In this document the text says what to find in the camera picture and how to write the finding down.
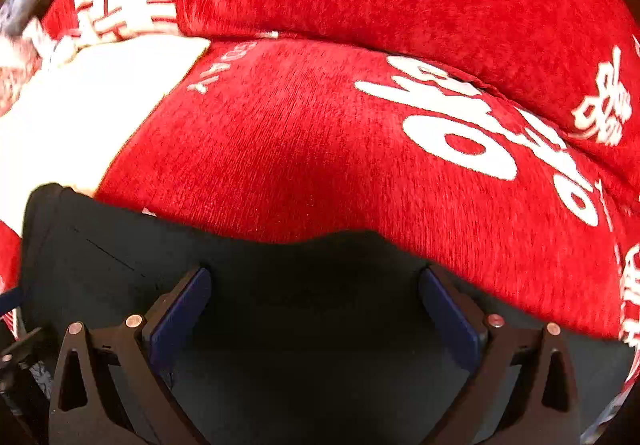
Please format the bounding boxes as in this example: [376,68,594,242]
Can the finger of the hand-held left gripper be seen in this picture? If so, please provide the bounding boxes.
[0,327,47,393]

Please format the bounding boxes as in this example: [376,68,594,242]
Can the cream white cloth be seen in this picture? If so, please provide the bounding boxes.
[0,35,211,226]

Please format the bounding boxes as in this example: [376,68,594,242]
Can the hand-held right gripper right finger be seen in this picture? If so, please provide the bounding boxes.
[419,265,583,445]

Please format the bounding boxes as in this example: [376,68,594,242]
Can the black pants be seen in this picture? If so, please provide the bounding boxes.
[20,182,633,445]

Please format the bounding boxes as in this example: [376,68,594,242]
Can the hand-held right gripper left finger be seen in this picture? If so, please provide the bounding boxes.
[47,265,213,445]

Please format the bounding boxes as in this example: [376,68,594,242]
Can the light blue sheet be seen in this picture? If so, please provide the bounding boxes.
[580,385,636,445]

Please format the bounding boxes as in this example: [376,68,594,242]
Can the red printed sofa blanket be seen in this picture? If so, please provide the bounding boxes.
[0,0,640,445]

